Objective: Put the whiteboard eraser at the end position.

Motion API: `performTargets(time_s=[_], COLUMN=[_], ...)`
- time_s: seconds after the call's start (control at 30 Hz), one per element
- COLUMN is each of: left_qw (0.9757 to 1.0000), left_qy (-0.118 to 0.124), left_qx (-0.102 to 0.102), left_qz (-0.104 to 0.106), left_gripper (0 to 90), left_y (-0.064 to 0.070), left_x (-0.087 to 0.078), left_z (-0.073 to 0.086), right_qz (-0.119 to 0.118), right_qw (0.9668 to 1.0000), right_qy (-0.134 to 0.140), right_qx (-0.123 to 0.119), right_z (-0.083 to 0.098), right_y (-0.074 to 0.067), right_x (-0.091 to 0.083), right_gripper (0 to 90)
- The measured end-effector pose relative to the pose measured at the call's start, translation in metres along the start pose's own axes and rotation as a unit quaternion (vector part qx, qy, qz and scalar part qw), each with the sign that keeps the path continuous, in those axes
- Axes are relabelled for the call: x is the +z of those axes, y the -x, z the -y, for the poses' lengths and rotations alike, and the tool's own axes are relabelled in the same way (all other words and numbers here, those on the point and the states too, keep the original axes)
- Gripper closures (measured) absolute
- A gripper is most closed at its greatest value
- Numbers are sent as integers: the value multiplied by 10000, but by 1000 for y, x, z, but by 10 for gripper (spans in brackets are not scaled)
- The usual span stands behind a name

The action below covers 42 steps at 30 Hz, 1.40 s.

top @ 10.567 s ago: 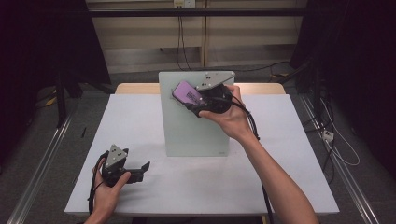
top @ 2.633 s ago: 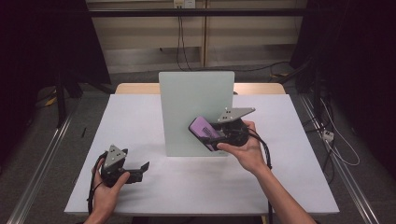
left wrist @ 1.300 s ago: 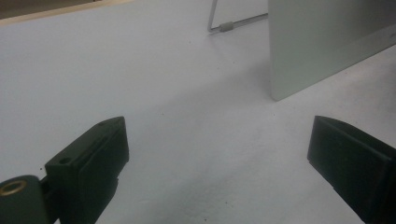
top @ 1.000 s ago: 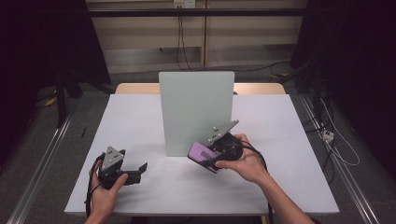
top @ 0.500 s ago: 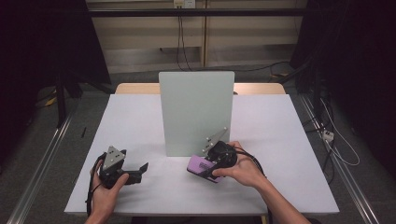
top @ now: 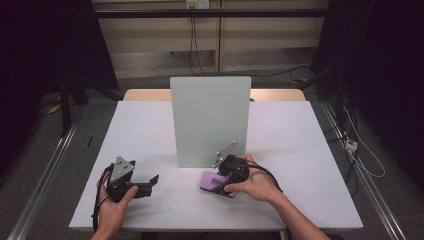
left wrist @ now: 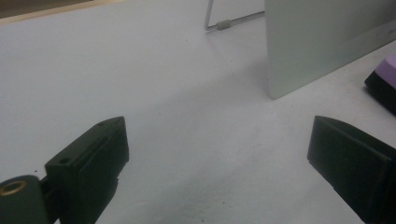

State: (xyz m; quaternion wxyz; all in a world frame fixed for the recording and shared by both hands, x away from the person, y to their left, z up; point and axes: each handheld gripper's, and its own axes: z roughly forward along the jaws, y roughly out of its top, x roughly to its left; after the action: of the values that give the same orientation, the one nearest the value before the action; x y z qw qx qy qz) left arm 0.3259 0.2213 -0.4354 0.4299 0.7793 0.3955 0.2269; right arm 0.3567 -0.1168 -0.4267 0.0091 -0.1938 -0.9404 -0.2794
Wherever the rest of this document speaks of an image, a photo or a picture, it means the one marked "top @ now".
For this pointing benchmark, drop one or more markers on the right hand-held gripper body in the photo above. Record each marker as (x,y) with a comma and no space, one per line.
(235,170)

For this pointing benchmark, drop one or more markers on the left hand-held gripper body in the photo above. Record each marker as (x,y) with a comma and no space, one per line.
(118,172)

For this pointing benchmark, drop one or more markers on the purple board eraser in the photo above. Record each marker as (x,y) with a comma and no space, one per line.
(208,181)

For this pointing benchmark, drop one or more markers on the pale green whiteboard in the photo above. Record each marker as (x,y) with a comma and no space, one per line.
(206,116)

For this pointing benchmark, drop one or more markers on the person's right hand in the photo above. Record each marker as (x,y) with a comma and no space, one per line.
(258,186)

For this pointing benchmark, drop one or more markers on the person's left hand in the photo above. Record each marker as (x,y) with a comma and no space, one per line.
(113,215)

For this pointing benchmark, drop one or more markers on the white table cover sheet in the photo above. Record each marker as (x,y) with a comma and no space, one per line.
(150,133)

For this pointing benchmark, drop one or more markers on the small black floor object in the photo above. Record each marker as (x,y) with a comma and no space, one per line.
(89,141)

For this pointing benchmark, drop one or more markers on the wooden table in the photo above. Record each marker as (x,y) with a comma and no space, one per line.
(146,95)

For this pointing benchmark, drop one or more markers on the black metal stand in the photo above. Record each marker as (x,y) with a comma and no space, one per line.
(65,106)

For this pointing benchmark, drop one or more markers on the white power strip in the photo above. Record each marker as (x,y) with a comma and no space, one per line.
(351,145)

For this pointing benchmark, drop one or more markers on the dark curtain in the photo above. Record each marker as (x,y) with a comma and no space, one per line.
(43,50)
(383,66)

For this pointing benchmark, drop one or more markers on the black horizontal bar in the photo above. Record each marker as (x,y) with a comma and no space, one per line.
(210,13)

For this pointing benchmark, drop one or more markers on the metal floor rail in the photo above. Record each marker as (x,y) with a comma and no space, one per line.
(373,196)
(40,188)

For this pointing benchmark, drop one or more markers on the wooden vertical post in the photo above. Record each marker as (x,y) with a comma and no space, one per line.
(218,40)

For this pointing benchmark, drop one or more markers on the white wall socket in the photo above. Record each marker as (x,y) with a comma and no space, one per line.
(197,3)

